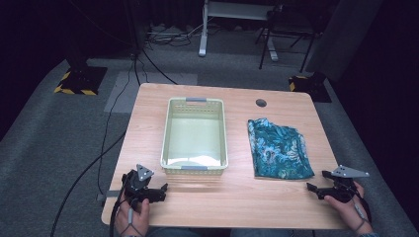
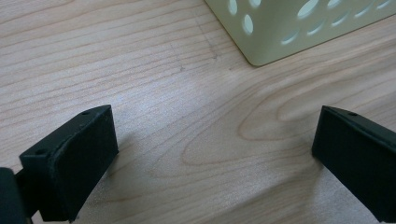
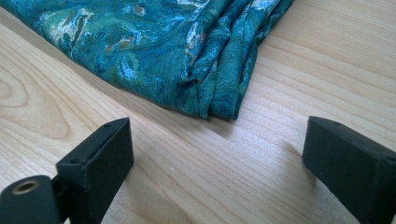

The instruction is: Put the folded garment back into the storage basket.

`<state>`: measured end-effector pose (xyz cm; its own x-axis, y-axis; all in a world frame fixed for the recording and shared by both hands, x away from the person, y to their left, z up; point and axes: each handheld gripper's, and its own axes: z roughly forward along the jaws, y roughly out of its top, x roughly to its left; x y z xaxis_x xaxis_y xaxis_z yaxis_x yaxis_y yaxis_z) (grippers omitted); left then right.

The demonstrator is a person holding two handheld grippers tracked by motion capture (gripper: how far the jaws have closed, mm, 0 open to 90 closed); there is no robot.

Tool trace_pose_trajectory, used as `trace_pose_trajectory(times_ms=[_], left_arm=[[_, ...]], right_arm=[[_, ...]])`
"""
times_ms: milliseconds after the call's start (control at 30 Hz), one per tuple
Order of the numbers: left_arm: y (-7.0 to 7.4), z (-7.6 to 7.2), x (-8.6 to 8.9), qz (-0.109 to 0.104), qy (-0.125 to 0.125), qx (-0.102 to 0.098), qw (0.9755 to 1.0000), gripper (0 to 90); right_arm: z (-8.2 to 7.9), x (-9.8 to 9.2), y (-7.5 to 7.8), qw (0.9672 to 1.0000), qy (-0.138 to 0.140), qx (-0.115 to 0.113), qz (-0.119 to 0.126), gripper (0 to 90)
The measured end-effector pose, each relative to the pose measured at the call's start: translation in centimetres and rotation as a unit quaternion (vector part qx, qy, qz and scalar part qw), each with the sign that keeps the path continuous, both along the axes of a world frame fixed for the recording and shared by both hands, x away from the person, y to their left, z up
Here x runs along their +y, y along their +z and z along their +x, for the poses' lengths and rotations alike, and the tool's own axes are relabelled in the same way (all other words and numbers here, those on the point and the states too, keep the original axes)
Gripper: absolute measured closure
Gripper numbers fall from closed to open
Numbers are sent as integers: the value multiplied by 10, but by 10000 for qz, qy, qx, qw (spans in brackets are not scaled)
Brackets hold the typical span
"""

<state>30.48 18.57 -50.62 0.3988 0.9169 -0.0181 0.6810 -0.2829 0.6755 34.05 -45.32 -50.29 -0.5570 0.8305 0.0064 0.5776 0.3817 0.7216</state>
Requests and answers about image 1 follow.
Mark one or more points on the person's right hand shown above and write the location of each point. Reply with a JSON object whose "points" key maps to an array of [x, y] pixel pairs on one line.
{"points": [[351, 212]]}

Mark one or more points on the person's left hand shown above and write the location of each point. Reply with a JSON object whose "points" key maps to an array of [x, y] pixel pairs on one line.
{"points": [[135, 222]]}

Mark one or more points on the black yellow striped stand base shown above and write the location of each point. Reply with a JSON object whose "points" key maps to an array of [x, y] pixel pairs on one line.
{"points": [[80, 80], [309, 87]]}

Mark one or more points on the black stand pole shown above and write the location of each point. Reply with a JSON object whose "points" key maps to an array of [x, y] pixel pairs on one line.
{"points": [[136, 29]]}

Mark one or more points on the white desk frame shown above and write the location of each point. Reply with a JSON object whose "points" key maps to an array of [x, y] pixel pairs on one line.
{"points": [[203, 39]]}

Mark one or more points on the person's left leg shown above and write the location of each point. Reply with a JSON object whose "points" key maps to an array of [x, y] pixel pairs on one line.
{"points": [[174, 233]]}

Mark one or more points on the grey round table grommet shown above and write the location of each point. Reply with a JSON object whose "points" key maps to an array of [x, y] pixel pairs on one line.
{"points": [[261, 102]]}

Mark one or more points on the black metal chair frame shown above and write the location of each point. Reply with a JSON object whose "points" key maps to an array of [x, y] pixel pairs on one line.
{"points": [[263, 49]]}

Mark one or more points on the teal patterned cloth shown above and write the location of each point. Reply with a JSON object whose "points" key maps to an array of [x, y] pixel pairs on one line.
{"points": [[278, 151]]}

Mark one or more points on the grey bracket on table edge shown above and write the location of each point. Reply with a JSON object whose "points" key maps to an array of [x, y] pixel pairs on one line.
{"points": [[108, 195]]}

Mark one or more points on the person's leg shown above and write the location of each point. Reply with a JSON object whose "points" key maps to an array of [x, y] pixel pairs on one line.
{"points": [[260, 233], [174, 233]]}

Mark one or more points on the grey curtain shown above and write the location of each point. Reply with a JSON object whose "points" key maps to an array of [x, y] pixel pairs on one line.
{"points": [[342, 36]]}

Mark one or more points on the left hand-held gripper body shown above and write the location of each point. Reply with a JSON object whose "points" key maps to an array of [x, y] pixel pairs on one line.
{"points": [[136, 187]]}

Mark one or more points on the person's right leg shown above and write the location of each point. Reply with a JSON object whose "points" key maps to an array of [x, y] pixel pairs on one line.
{"points": [[260, 233]]}

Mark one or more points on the pale green plastic basket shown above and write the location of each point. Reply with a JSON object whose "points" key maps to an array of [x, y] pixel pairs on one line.
{"points": [[194, 138]]}

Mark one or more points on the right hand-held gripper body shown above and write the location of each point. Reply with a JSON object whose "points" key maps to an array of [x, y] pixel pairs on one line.
{"points": [[342, 191]]}

